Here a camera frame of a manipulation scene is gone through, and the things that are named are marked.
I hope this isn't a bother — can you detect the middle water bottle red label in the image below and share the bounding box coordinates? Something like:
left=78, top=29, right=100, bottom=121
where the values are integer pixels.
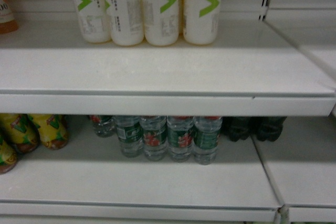
left=167, top=116, right=194, bottom=162

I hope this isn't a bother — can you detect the right water bottle green label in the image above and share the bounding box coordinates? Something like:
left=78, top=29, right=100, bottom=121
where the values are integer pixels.
left=193, top=116, right=223, bottom=165

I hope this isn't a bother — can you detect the white shelf board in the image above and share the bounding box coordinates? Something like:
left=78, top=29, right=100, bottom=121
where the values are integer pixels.
left=254, top=116, right=335, bottom=223
left=1, top=19, right=335, bottom=116
left=1, top=133, right=280, bottom=221

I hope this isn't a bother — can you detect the white yellow drink bottle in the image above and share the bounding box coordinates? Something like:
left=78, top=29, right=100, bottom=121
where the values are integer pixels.
left=183, top=0, right=221, bottom=45
left=73, top=0, right=111, bottom=44
left=142, top=0, right=179, bottom=46
left=106, top=0, right=144, bottom=46

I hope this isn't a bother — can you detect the left cola bottle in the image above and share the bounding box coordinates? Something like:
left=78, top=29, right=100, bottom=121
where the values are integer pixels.
left=222, top=116, right=251, bottom=142

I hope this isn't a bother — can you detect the white right shelf board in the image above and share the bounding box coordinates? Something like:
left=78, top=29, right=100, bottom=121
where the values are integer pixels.
left=254, top=116, right=335, bottom=223

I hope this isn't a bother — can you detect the orange drink bottle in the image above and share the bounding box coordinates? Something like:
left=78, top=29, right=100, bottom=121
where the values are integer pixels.
left=1, top=0, right=19, bottom=34

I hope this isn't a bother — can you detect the rightmost white yellow drink bottle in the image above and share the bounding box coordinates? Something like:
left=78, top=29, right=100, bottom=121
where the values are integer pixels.
left=183, top=0, right=221, bottom=45

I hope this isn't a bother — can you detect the white left shelf board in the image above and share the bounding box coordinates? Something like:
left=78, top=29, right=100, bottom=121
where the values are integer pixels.
left=1, top=133, right=280, bottom=221

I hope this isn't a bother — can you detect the white upper shelf board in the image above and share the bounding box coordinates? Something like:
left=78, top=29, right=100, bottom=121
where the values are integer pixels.
left=1, top=19, right=335, bottom=116

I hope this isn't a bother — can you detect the middle cola bottle barcode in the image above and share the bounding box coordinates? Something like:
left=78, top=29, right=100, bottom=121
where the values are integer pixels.
left=254, top=116, right=287, bottom=142

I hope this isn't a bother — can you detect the back water bottle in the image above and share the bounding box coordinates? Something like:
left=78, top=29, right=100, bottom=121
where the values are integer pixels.
left=89, top=115, right=115, bottom=137

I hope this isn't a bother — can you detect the leftmost white yellow drink bottle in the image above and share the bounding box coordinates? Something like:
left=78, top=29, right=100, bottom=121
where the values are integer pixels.
left=73, top=0, right=111, bottom=44

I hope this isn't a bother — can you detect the yellow iced tea bottle front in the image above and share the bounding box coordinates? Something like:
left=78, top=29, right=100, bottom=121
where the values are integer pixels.
left=1, top=131, right=18, bottom=175

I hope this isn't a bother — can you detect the yellow iced tea bottle right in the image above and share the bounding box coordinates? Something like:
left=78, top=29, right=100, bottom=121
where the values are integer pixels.
left=28, top=114, right=68, bottom=150

